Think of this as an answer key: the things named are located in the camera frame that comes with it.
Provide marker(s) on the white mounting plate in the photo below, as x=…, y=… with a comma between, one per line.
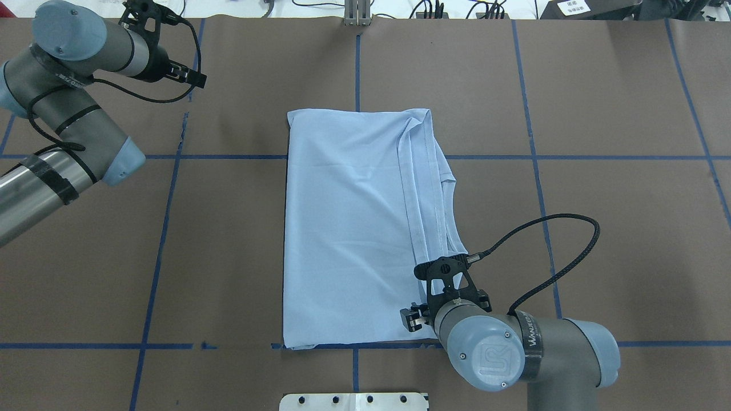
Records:
x=356, y=401

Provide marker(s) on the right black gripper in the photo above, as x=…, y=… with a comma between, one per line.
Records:
x=410, y=319

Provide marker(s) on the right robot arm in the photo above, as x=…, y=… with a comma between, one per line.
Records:
x=563, y=362

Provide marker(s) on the aluminium frame post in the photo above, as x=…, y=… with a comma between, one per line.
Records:
x=357, y=13

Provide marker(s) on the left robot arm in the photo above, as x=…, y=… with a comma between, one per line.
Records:
x=46, y=85

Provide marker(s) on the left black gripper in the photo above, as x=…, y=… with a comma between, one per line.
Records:
x=158, y=62

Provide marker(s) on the light blue t-shirt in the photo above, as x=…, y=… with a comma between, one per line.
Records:
x=369, y=195

